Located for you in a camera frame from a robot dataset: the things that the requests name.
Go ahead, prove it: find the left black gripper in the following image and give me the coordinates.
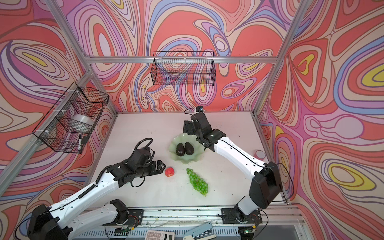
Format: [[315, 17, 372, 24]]
[[135, 159, 167, 179]]

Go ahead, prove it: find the red fake strawberry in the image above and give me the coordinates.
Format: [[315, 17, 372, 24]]
[[165, 167, 175, 177]]

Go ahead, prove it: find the dark fake avocado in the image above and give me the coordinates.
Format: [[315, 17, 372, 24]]
[[176, 143, 186, 157], [185, 142, 195, 156]]

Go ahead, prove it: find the green fake grape bunch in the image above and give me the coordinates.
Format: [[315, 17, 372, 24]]
[[186, 168, 209, 196]]

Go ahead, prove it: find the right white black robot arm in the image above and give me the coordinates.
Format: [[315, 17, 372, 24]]
[[183, 106, 283, 223]]

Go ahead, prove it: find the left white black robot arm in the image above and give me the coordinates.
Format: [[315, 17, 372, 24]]
[[21, 138, 166, 240]]

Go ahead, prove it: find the green scalloped fruit bowl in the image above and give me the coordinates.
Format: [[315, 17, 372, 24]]
[[169, 134, 205, 165]]

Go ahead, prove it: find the white calculator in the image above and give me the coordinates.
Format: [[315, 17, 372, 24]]
[[145, 230, 175, 240]]

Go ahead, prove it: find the pink tape roll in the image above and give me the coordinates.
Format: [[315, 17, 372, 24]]
[[254, 150, 266, 161]]

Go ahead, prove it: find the grey stapler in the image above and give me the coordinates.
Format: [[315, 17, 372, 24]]
[[183, 222, 217, 240]]

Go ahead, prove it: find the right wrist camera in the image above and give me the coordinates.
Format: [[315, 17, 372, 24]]
[[196, 106, 204, 113]]

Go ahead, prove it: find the black wire basket back wall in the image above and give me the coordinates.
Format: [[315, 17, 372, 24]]
[[151, 51, 216, 86]]

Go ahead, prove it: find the black wire basket wall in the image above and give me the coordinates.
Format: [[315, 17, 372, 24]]
[[151, 51, 216, 86], [32, 83, 109, 154]]

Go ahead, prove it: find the black wire basket left wall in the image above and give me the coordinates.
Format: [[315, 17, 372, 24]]
[[32, 83, 109, 154]]

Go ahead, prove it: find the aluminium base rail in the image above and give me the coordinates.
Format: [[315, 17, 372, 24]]
[[138, 204, 307, 228]]

